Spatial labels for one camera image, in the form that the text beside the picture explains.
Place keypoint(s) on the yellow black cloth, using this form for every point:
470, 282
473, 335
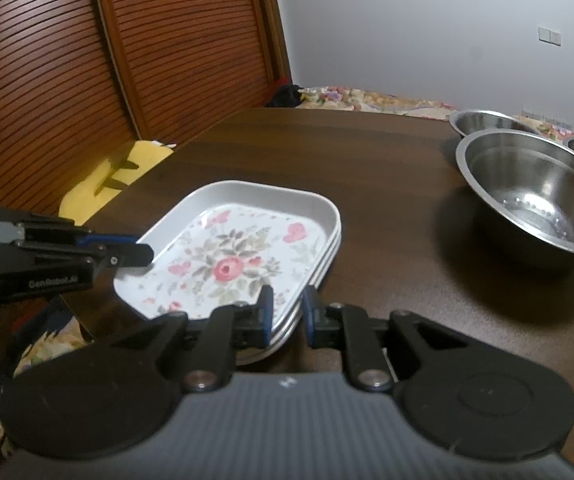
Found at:
97, 180

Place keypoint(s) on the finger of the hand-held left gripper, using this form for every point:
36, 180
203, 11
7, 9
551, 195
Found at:
67, 234
127, 256

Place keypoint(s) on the white floral rectangular plate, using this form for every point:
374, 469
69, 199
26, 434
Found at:
289, 321
254, 355
227, 260

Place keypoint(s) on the dark cloth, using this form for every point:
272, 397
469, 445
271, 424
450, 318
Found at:
284, 95

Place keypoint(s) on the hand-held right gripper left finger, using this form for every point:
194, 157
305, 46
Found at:
267, 316

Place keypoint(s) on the white wall outlet strip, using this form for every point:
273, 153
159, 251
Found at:
547, 119

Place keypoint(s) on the large stainless steel bowl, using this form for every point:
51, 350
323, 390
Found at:
532, 195

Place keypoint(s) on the wooden louvered wardrobe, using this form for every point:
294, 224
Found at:
67, 60

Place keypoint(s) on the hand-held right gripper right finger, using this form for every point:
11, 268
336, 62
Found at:
310, 317

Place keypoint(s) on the white wall switch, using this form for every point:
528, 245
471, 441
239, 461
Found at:
550, 34

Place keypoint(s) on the floral bed blanket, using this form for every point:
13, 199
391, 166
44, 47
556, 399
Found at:
367, 100

